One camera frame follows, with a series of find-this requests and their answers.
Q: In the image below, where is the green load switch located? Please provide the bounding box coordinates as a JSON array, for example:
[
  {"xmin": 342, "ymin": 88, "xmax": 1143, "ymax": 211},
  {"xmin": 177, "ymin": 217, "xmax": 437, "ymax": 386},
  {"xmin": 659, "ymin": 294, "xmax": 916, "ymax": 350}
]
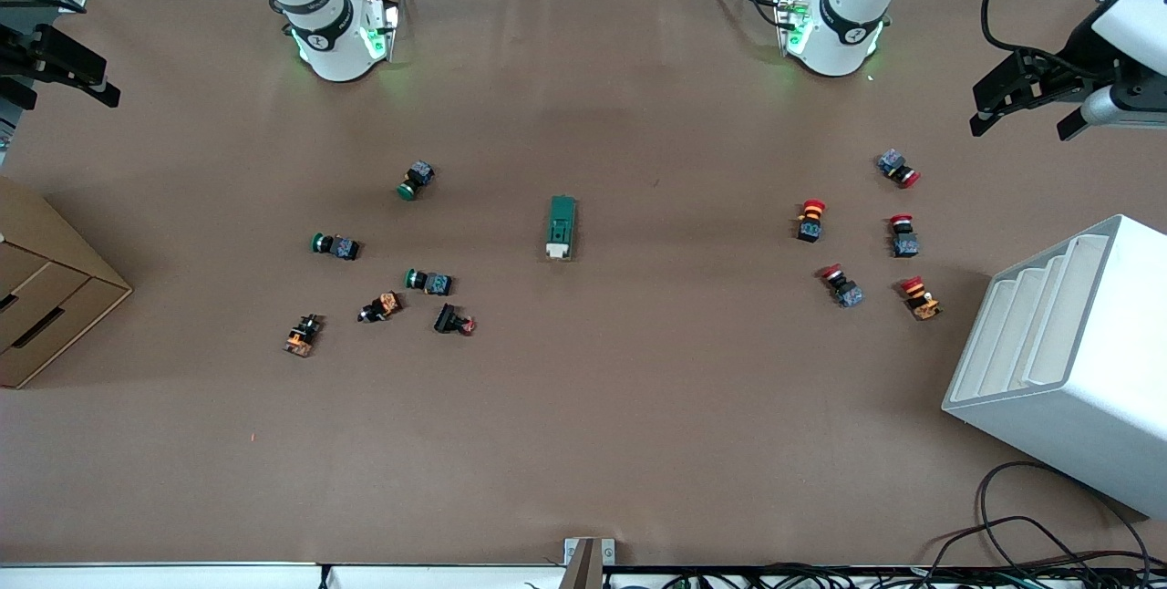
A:
[{"xmin": 545, "ymin": 196, "xmax": 577, "ymax": 262}]

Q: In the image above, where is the red pushbutton blue block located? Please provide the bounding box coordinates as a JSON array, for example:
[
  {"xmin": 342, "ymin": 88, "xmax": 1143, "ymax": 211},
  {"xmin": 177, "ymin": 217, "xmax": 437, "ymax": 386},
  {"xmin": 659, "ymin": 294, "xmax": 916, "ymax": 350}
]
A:
[
  {"xmin": 877, "ymin": 149, "xmax": 922, "ymax": 189},
  {"xmin": 818, "ymin": 263, "xmax": 865, "ymax": 309},
  {"xmin": 889, "ymin": 214, "xmax": 921, "ymax": 259}
]

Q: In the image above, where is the brown cardboard drawer box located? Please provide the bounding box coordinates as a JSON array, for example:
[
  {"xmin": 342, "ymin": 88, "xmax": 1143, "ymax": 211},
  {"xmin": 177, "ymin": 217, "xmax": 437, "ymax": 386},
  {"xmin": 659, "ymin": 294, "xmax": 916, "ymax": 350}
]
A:
[{"xmin": 0, "ymin": 174, "xmax": 134, "ymax": 389}]

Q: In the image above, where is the red pushbutton orange block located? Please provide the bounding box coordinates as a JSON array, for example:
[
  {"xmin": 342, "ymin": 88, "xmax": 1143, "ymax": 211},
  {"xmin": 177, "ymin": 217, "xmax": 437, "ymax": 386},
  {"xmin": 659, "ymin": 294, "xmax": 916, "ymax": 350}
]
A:
[{"xmin": 899, "ymin": 275, "xmax": 942, "ymax": 322}]

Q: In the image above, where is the white slotted storage rack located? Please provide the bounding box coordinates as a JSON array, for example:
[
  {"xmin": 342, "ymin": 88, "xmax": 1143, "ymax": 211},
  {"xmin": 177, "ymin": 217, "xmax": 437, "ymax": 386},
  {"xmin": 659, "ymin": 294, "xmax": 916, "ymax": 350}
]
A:
[{"xmin": 942, "ymin": 214, "xmax": 1167, "ymax": 520}]

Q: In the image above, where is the green mushroom pushbutton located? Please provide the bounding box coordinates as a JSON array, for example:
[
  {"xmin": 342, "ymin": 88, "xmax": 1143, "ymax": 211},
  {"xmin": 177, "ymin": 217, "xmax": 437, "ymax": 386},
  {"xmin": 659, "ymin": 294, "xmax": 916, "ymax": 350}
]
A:
[
  {"xmin": 311, "ymin": 232, "xmax": 361, "ymax": 262},
  {"xmin": 404, "ymin": 268, "xmax": 454, "ymax": 296},
  {"xmin": 397, "ymin": 160, "xmax": 436, "ymax": 202}
]

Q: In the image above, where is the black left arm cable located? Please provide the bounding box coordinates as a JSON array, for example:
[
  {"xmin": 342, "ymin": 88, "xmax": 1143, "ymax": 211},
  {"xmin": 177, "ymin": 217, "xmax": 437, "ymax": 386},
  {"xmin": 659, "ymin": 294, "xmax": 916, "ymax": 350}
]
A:
[{"xmin": 981, "ymin": 0, "xmax": 1095, "ymax": 79}]

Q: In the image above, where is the red emergency button yellow ring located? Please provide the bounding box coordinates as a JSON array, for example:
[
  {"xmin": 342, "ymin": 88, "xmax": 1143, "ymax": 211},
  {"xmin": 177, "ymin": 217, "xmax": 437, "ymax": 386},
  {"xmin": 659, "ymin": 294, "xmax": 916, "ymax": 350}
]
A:
[{"xmin": 795, "ymin": 199, "xmax": 828, "ymax": 243}]

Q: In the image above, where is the black switch orange contact block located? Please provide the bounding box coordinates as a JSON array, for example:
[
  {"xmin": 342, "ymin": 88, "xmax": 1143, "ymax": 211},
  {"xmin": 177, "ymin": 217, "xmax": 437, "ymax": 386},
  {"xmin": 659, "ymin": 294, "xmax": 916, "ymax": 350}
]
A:
[{"xmin": 283, "ymin": 314, "xmax": 325, "ymax": 358}]

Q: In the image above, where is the black cable loop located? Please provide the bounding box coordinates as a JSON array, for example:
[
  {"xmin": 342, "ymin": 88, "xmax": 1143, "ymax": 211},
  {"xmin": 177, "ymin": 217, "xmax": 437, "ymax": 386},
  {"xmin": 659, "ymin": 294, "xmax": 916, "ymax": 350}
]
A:
[{"xmin": 925, "ymin": 461, "xmax": 1152, "ymax": 576}]

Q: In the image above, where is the black selector switch orange block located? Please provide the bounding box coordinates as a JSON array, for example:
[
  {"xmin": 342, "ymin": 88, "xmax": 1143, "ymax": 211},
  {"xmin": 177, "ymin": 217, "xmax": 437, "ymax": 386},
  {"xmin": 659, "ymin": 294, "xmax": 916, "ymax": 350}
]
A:
[{"xmin": 357, "ymin": 292, "xmax": 404, "ymax": 325}]

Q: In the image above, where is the black cable bundle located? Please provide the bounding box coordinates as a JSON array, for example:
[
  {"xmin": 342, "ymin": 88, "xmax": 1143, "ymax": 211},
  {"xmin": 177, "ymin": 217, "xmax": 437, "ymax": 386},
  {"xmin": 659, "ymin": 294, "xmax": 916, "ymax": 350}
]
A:
[{"xmin": 606, "ymin": 562, "xmax": 1167, "ymax": 589}]

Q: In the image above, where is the white table edge rail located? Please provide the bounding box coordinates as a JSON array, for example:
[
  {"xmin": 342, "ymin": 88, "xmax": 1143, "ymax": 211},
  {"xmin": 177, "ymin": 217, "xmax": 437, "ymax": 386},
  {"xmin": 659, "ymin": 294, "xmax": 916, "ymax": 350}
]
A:
[{"xmin": 0, "ymin": 562, "xmax": 566, "ymax": 589}]

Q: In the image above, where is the metal table bracket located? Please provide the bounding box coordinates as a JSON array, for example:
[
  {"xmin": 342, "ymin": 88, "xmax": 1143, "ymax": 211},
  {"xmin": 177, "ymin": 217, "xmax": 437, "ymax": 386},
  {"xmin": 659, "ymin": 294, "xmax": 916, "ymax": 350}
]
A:
[{"xmin": 563, "ymin": 537, "xmax": 615, "ymax": 589}]

